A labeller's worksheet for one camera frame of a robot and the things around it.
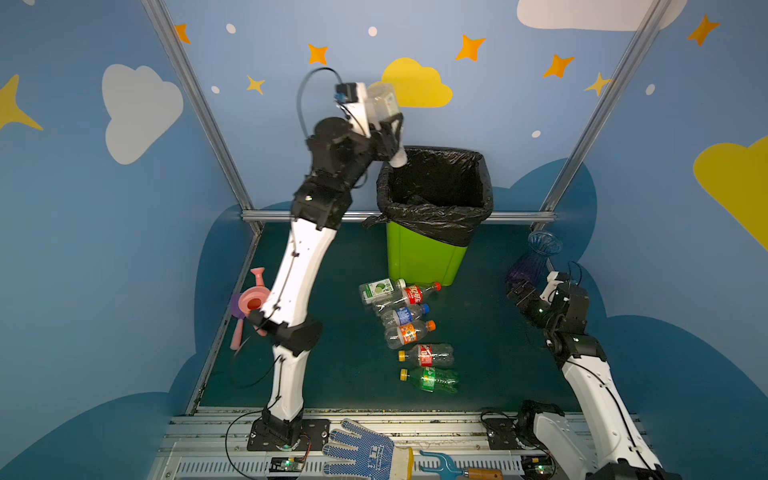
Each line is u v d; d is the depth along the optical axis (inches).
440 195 39.9
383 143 20.9
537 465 28.2
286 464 27.8
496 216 29.8
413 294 37.7
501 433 29.3
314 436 29.1
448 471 27.7
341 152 17.6
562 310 23.6
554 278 28.7
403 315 35.7
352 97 19.4
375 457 27.8
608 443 16.6
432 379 30.8
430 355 32.3
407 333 34.0
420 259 36.7
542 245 36.5
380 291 38.7
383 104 21.9
